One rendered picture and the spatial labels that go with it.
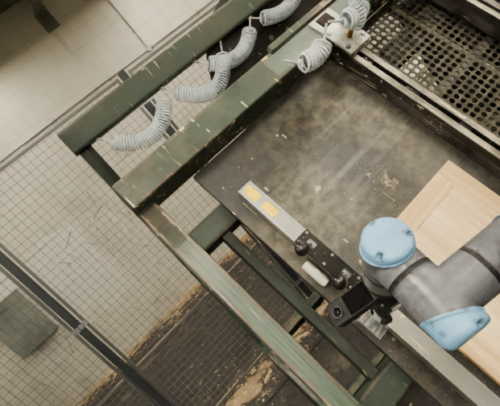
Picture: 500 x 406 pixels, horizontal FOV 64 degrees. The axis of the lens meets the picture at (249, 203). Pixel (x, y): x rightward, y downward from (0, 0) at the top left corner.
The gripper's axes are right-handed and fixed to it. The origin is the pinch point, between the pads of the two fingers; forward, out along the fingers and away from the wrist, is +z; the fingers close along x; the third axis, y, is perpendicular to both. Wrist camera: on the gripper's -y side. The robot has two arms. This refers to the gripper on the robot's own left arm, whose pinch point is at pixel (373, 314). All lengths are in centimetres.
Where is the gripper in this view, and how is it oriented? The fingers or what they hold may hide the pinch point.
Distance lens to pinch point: 92.3
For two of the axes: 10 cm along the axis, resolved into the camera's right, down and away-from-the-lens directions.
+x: -4.2, -7.0, 5.7
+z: 2.6, 5.1, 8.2
